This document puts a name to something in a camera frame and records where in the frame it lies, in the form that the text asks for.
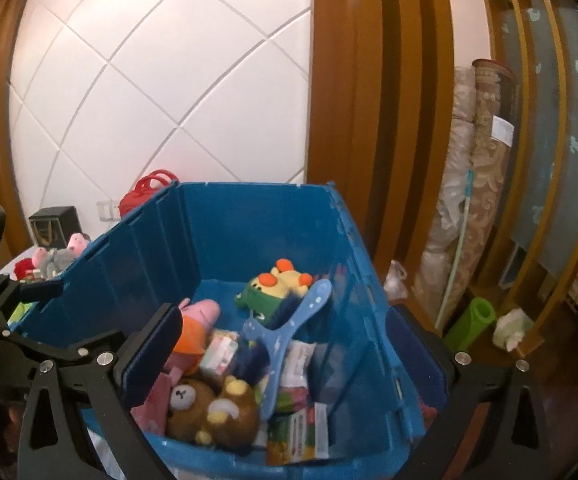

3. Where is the crumpled white bag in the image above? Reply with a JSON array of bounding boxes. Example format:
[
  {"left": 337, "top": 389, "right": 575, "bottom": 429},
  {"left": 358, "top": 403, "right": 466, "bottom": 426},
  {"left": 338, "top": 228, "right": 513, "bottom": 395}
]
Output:
[{"left": 492, "top": 307, "right": 536, "bottom": 352}]

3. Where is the white snack packet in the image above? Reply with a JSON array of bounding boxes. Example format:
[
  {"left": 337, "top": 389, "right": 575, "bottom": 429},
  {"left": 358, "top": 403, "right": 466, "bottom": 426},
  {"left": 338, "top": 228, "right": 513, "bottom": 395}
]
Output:
[{"left": 274, "top": 340, "right": 316, "bottom": 413}]

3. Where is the pale patterned rolled carpet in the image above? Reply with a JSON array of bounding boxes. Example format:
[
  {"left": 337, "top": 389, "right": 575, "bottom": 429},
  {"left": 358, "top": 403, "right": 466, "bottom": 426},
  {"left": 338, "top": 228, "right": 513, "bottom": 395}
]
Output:
[{"left": 411, "top": 66, "right": 477, "bottom": 311}]

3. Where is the brown bear plush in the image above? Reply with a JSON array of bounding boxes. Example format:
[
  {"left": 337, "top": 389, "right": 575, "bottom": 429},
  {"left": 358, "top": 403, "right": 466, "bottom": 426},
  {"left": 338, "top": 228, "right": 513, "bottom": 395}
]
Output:
[{"left": 165, "top": 374, "right": 262, "bottom": 455}]

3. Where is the pink pig plush teal dress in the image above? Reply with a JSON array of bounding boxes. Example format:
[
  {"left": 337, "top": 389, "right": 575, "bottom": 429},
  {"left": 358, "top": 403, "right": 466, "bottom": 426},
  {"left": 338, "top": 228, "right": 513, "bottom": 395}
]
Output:
[{"left": 66, "top": 232, "right": 92, "bottom": 259}]

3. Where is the pink pig plush orange dress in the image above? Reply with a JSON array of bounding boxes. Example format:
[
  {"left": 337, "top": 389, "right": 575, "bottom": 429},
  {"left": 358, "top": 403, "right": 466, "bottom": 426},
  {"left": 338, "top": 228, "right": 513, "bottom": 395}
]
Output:
[{"left": 163, "top": 298, "right": 221, "bottom": 376}]

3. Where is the red plastic carry case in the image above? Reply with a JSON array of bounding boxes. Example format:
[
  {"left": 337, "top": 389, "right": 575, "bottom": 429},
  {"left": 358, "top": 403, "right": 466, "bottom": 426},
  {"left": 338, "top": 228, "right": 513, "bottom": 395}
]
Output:
[{"left": 119, "top": 170, "right": 180, "bottom": 222}]

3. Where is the wooden frosted glass partition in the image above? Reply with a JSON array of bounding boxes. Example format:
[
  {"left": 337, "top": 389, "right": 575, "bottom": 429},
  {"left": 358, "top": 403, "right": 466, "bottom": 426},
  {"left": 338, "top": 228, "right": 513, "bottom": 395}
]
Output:
[{"left": 474, "top": 0, "right": 578, "bottom": 356}]

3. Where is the pink pig plush red dress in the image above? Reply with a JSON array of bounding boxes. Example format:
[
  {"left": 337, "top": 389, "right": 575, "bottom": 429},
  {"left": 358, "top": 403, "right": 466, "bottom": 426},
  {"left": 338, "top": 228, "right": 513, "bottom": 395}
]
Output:
[{"left": 13, "top": 246, "right": 54, "bottom": 282}]

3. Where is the round desktop with blue-white cloth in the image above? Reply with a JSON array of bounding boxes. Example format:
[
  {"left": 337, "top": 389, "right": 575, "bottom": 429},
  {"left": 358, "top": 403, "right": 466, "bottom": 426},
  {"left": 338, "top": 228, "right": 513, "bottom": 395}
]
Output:
[{"left": 85, "top": 410, "right": 130, "bottom": 480}]

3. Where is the green red printed box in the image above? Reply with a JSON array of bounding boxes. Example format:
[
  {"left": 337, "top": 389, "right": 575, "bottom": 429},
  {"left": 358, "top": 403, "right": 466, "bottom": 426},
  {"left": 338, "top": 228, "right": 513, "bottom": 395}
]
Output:
[{"left": 266, "top": 404, "right": 331, "bottom": 467}]

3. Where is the blue speckled plastic brush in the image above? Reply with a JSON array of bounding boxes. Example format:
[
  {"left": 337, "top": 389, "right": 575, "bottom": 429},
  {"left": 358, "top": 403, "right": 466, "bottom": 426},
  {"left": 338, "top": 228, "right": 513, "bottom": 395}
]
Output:
[{"left": 233, "top": 280, "right": 333, "bottom": 422}]

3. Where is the brown patterned rolled carpet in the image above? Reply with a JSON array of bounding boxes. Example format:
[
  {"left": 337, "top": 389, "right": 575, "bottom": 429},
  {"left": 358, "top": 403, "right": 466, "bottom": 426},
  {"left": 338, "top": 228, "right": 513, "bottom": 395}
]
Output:
[{"left": 462, "top": 58, "right": 518, "bottom": 311}]

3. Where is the grey furry plush toy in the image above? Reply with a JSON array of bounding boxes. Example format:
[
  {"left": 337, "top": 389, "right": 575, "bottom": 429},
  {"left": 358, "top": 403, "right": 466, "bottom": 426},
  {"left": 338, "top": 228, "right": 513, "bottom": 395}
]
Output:
[{"left": 44, "top": 247, "right": 78, "bottom": 278}]

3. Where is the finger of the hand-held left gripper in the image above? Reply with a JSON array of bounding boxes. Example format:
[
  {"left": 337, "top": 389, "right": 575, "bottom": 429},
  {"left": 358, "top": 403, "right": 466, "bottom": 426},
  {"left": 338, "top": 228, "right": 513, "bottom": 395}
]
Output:
[
  {"left": 0, "top": 278, "right": 64, "bottom": 332},
  {"left": 0, "top": 327, "right": 126, "bottom": 362}
]

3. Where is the small white green carton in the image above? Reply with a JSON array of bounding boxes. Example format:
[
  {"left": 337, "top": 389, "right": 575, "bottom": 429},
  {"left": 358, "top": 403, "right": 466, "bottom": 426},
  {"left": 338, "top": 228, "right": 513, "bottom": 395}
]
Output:
[{"left": 200, "top": 329, "right": 241, "bottom": 377}]

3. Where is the pink packet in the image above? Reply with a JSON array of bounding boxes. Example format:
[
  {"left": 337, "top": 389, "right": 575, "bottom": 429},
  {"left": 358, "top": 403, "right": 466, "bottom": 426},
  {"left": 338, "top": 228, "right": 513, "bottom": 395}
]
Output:
[{"left": 130, "top": 367, "right": 172, "bottom": 435}]

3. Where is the yellow and green duck plush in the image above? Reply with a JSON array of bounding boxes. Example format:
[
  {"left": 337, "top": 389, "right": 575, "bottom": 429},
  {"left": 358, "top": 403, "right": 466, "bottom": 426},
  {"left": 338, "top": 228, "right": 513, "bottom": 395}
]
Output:
[{"left": 234, "top": 258, "right": 315, "bottom": 327}]

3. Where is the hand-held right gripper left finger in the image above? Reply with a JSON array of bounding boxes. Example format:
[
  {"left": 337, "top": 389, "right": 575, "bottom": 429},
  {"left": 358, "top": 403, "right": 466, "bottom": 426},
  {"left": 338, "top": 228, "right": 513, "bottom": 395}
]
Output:
[{"left": 16, "top": 304, "right": 184, "bottom": 480}]

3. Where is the blue plastic storage bin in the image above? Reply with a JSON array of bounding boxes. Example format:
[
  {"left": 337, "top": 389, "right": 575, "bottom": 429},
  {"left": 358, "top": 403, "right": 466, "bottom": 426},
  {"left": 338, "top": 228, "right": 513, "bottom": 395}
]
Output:
[{"left": 8, "top": 180, "right": 451, "bottom": 480}]

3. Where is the green rolled mat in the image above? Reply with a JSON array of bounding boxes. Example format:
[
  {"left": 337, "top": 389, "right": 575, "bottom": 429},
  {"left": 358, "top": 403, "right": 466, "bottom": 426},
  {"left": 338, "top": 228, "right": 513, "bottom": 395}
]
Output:
[{"left": 443, "top": 297, "right": 498, "bottom": 354}]

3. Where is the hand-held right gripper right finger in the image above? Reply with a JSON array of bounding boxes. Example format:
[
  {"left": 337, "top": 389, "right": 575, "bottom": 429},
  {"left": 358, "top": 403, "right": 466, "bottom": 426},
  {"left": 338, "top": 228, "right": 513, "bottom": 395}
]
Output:
[{"left": 387, "top": 304, "right": 556, "bottom": 480}]

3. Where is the white plastic bag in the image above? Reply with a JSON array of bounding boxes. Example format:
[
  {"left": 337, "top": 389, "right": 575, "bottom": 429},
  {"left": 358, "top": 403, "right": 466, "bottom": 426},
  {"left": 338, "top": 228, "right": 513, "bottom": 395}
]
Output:
[{"left": 383, "top": 260, "right": 410, "bottom": 303}]

